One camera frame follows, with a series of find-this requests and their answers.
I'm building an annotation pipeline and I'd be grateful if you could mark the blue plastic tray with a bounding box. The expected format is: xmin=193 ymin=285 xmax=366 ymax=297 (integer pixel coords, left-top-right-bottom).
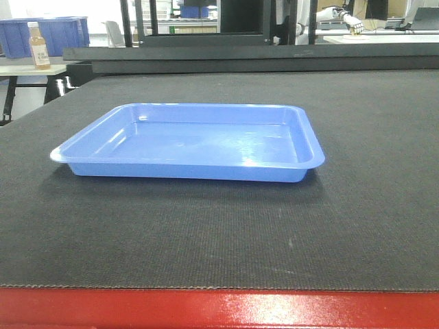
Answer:
xmin=50 ymin=103 xmax=325 ymax=182

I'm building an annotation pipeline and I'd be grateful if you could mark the white humanoid robot arm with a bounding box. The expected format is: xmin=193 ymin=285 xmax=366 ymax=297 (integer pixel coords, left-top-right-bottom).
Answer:
xmin=316 ymin=6 xmax=351 ymax=23

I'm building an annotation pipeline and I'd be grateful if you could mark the dark grey table mat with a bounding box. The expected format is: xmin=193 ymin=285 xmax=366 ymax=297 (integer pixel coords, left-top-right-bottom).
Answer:
xmin=1 ymin=70 xmax=438 ymax=291

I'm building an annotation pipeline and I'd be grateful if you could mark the robot hand with fingers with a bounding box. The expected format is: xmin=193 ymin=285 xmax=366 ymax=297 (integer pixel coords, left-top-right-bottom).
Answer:
xmin=343 ymin=14 xmax=364 ymax=36

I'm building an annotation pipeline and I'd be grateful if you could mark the large blue storage crate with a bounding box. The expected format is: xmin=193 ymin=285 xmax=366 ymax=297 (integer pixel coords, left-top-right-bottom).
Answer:
xmin=1 ymin=16 xmax=90 ymax=58

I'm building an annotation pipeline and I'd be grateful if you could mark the orange juice bottle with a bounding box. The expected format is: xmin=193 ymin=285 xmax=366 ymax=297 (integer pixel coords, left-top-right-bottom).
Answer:
xmin=27 ymin=22 xmax=51 ymax=70

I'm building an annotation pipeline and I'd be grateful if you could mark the white side table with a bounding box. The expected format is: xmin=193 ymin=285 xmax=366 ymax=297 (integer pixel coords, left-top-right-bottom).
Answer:
xmin=1 ymin=64 xmax=67 ymax=126

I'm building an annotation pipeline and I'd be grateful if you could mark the black metal rack frame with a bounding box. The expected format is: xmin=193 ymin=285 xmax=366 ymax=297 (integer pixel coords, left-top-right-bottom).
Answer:
xmin=63 ymin=1 xmax=438 ymax=74

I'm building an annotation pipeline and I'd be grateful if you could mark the red metal table frame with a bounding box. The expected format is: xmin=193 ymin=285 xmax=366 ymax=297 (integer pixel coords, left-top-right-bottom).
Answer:
xmin=1 ymin=288 xmax=438 ymax=328

